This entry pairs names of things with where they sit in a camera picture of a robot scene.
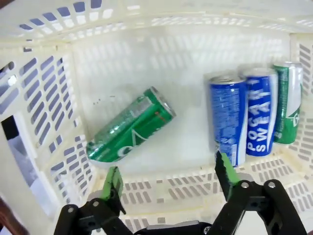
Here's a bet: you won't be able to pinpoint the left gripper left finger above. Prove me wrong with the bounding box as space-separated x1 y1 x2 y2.
53 166 135 235

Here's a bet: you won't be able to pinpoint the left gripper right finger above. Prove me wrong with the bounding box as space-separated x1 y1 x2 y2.
211 151 306 235

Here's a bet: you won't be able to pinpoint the blue Pocari Sweat can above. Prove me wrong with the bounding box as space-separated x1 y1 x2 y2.
208 75 249 169
244 68 279 158

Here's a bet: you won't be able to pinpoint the green soda can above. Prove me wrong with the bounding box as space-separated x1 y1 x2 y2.
271 61 305 146
86 86 177 164

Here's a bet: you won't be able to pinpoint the cream shopping basket brown handles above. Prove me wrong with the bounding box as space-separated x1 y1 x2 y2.
0 0 313 235

